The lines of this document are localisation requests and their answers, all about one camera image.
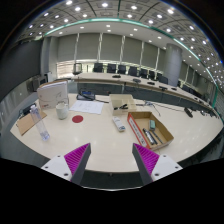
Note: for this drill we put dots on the red-edged open cardboard box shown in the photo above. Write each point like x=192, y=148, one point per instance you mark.
x=165, y=133

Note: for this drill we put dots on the white ceramic mug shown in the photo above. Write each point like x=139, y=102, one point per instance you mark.
x=62, y=111

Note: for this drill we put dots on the grey box monitor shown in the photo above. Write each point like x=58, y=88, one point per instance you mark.
x=35, y=84

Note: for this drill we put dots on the black cylindrical tool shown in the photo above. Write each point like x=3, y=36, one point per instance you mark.
x=148, y=136

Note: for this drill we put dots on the black pen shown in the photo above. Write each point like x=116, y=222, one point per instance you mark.
x=157, y=137

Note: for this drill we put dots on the small teal eraser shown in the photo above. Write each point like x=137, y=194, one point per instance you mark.
x=152, y=124

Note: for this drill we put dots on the white copy paper box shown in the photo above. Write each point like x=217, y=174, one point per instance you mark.
x=51, y=95

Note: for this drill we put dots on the white paper sheet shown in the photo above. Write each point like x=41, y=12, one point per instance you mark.
x=86, y=107

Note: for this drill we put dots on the round ceiling lights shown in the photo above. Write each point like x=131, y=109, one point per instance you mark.
x=104, y=5

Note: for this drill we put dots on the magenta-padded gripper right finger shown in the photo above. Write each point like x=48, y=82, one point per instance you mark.
x=146, y=159

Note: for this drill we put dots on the beige open organizer box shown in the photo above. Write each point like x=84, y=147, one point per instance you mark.
x=121, y=99

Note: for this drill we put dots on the row of black office chairs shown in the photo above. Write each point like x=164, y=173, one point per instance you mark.
x=121, y=69

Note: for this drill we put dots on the black marker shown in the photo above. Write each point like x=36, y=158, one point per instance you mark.
x=120, y=107

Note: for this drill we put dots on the clear plastic water bottle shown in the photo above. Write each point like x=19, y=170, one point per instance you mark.
x=39, y=123

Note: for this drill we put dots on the long curved conference desk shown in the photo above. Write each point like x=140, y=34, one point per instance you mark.
x=133, y=89

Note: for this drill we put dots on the black power strip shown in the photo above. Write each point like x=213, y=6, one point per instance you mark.
x=26, y=110

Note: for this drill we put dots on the black desk telephone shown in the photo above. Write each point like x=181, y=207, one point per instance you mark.
x=85, y=96

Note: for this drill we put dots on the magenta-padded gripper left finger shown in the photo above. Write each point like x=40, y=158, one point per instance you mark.
x=77, y=159

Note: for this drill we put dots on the white remote control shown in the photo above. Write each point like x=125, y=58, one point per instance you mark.
x=118, y=124

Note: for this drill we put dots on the flat round red coaster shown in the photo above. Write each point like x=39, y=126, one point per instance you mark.
x=77, y=119

